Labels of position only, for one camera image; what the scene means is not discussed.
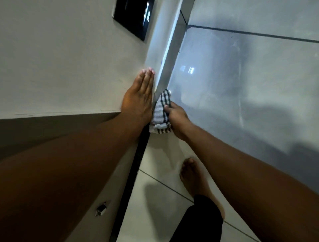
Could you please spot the person's left forearm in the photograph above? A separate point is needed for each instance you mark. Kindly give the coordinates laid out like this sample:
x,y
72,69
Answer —
x,y
62,174

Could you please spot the person's right hand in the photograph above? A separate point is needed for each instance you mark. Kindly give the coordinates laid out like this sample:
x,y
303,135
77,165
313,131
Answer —
x,y
180,121

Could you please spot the person's right fingers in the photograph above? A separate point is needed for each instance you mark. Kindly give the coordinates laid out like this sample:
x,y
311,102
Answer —
x,y
170,107

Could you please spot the person's bare foot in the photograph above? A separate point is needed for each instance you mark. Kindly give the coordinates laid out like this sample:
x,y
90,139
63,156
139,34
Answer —
x,y
195,179

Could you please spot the person's right forearm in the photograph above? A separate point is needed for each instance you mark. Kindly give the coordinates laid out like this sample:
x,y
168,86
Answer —
x,y
249,189

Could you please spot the person's left hand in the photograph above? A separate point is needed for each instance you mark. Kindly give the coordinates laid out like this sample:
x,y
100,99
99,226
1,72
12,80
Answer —
x,y
138,99

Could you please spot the black glossy panel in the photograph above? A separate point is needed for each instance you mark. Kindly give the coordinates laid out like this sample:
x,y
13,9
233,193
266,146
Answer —
x,y
132,16

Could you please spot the small metal knob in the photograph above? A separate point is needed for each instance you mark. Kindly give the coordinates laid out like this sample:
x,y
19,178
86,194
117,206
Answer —
x,y
101,210

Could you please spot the black white checkered cloth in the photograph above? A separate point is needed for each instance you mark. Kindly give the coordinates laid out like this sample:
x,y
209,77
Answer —
x,y
159,114

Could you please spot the black trouser leg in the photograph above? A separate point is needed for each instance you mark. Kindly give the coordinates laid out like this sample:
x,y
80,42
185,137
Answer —
x,y
199,222

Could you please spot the person's left fingers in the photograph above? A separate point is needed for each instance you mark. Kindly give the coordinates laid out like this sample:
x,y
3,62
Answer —
x,y
145,79

